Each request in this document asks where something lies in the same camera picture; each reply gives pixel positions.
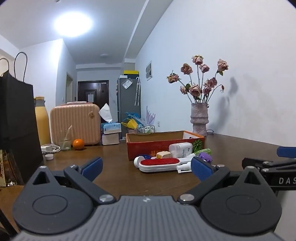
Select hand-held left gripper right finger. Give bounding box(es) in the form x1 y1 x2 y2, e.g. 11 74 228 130
178 157 272 205

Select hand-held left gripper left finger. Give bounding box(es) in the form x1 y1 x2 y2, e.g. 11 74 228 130
27 157 116 204

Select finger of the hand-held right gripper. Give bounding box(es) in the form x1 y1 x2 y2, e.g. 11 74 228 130
277 146 296 158
242 158 296 173

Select purple round plastic item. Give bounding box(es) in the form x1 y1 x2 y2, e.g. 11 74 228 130
198 152 213 164

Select green bottle with white cap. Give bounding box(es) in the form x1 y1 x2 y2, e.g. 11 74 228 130
193 148 212 156

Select white spray bottle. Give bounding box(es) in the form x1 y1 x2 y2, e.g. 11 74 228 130
176 161 193 173

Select large white plastic bottle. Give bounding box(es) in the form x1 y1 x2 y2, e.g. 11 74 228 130
169 142 193 158

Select red and white lint brush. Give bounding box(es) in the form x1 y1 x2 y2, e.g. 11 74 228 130
139 155 196 172

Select red cardboard box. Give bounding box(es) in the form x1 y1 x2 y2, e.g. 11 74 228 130
126 130 205 161

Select beige tissue box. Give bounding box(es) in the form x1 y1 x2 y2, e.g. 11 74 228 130
102 133 120 146

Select blue tissue box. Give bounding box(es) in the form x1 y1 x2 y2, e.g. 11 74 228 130
100 122 122 135

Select clear drinking straw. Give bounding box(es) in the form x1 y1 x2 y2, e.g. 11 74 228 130
60 125 73 149

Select pink ribbed suitcase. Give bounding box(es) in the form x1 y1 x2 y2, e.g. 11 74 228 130
50 101 101 146

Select grey ceramic vase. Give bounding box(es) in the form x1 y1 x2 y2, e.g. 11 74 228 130
190 103 210 137

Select white tissue sheet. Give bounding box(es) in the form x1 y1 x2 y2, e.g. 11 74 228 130
99 103 113 123

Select yellow watering can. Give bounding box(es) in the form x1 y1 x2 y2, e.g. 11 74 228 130
122 119 137 130

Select yellow thermos jug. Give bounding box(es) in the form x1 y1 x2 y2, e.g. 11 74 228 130
33 96 51 146

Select purple feathery decoration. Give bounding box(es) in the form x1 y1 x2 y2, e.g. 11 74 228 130
144 106 156 127

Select grey refrigerator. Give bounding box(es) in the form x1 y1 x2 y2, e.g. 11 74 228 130
117 77 141 123

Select dark brown entrance door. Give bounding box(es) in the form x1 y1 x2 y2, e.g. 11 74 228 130
78 80 109 109

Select dried pink roses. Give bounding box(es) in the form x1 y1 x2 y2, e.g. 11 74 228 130
166 55 229 104

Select pale side door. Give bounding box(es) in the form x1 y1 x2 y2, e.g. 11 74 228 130
66 72 74 103

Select folded pale umbrella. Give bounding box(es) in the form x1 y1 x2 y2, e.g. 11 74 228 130
135 77 141 106

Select black paper bag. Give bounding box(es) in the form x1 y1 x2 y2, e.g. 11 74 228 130
0 52 44 186

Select bright ceiling lamp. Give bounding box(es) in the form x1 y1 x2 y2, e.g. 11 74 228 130
54 8 93 37

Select white charger cable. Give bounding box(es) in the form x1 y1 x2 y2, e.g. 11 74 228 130
41 144 61 154

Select wire rack with bottles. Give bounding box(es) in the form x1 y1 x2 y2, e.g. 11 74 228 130
137 124 155 135

